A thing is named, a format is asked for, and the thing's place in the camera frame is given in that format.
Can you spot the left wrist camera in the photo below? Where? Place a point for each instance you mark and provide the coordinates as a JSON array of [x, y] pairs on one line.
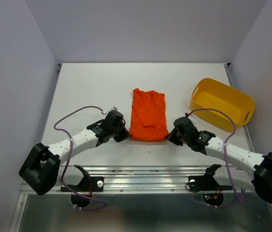
[[105, 112]]

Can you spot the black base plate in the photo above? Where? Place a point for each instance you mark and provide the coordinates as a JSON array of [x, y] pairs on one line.
[[89, 184], [199, 183]]

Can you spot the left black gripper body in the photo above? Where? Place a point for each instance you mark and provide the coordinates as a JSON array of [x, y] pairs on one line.
[[114, 131]]

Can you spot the aluminium rail frame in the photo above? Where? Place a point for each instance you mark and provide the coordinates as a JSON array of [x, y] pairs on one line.
[[144, 182]]

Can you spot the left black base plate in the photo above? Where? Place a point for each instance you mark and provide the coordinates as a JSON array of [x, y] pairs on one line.
[[89, 184]]

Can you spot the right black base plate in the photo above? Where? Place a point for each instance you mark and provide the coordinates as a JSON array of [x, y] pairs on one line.
[[199, 183]]

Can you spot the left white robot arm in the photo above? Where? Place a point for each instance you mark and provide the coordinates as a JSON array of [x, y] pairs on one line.
[[40, 169]]

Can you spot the orange t shirt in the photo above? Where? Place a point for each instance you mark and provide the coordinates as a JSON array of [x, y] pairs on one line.
[[148, 118]]

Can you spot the yellow plastic basket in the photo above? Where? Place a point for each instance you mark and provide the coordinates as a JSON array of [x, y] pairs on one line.
[[224, 105]]

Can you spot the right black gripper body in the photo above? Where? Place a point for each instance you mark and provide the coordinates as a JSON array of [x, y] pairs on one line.
[[186, 140]]

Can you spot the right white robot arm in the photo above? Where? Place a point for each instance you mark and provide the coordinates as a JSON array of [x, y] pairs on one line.
[[242, 170]]

